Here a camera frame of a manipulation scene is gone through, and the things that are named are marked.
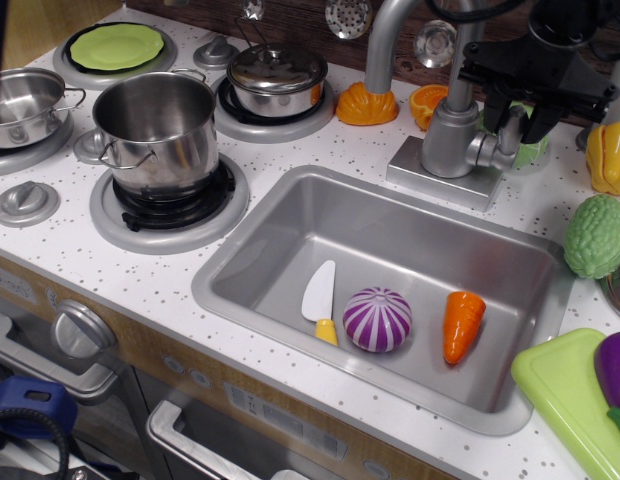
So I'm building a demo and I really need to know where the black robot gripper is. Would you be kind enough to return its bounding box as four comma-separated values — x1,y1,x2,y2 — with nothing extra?
459,37,620,144

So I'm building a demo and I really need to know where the silver faucet lever handle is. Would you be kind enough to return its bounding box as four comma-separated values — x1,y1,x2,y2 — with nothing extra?
497,105,528,158

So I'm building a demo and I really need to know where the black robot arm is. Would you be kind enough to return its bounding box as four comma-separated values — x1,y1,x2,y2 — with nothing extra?
459,1,620,144

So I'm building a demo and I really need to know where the green toy cabbage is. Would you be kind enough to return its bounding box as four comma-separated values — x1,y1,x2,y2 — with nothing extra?
479,101,548,169

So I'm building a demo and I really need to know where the silver toy faucet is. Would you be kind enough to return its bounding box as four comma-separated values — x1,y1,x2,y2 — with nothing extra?
386,1,525,211

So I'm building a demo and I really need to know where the yellow toy bell pepper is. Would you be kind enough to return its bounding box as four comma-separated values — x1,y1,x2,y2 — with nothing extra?
586,122,620,196

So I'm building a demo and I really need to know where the hanging steel ladle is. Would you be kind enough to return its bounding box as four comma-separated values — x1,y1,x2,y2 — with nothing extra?
413,20,457,69

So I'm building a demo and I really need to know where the green bumpy toy gourd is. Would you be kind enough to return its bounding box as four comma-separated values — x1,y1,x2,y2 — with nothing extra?
564,194,620,280

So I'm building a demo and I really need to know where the orange toy pumpkin half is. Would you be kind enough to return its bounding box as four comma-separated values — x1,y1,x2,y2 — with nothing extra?
336,82,399,126

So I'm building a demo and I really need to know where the hanging steel slotted spoon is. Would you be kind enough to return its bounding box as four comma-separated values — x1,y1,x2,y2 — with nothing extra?
325,0,373,40

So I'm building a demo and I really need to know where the orange toy carrot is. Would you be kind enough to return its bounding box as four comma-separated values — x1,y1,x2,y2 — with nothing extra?
443,291,486,365

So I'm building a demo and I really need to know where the silver toy sink basin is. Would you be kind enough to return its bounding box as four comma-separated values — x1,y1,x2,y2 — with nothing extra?
192,166,574,435

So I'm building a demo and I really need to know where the lidded steel saucepan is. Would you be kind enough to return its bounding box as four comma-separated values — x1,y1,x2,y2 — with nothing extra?
226,43,328,118

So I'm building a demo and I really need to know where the purple striped toy onion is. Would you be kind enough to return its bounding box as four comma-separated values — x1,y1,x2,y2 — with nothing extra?
343,287,413,353

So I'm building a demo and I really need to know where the purple toy eggplant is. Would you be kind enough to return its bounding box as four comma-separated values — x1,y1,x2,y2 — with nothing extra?
594,332,620,432

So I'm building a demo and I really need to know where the green cutting board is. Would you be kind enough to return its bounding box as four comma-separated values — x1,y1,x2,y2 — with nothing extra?
511,328,620,479

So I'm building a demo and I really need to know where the back right stove burner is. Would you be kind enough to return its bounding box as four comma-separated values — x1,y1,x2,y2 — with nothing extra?
215,81,337,144

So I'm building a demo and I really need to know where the stove burner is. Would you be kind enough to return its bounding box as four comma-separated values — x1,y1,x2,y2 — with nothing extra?
52,22,177,91
215,81,337,144
0,115,74,176
89,155,250,255

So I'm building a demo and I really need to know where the silver stove knob back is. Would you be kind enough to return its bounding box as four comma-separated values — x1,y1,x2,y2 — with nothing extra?
193,35,239,70

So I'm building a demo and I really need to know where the silver stove knob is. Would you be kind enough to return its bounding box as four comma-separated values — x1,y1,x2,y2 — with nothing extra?
0,181,60,228
73,128,111,166
193,35,239,70

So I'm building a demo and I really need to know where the front right stove burner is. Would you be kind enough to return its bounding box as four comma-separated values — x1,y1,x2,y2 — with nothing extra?
89,155,250,255

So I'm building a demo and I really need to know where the large steel pot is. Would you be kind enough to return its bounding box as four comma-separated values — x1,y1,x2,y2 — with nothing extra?
92,69,219,201

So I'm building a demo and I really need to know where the green toy plate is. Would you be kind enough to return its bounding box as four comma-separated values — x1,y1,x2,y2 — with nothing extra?
69,23,165,73

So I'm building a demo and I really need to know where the silver stove knob middle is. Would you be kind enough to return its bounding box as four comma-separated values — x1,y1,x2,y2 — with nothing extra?
73,128,111,166

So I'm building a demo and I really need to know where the back left stove burner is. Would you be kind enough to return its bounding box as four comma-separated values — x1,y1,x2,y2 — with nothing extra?
52,22,177,91

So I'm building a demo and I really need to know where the small steel pot left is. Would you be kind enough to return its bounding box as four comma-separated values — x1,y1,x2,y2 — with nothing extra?
0,68,86,149

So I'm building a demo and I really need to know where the silver oven dial knob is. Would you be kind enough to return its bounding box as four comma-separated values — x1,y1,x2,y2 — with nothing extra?
50,299,117,359

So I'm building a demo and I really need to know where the silver stove knob front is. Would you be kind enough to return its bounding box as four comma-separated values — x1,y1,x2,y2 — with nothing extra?
0,181,60,228

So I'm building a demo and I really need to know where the front left stove burner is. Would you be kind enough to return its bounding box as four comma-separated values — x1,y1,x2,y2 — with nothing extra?
0,115,74,176

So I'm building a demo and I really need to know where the white toy knife yellow handle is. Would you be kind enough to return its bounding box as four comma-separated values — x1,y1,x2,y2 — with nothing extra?
301,260,339,346

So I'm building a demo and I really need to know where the silver dishwasher door handle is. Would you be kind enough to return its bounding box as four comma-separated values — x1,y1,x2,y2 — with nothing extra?
146,398,321,480

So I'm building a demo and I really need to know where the silver oven door handle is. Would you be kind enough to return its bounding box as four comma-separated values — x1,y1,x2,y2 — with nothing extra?
0,313,119,405

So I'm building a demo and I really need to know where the blue clamp with cable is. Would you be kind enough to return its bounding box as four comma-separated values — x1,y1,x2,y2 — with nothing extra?
0,376,78,479

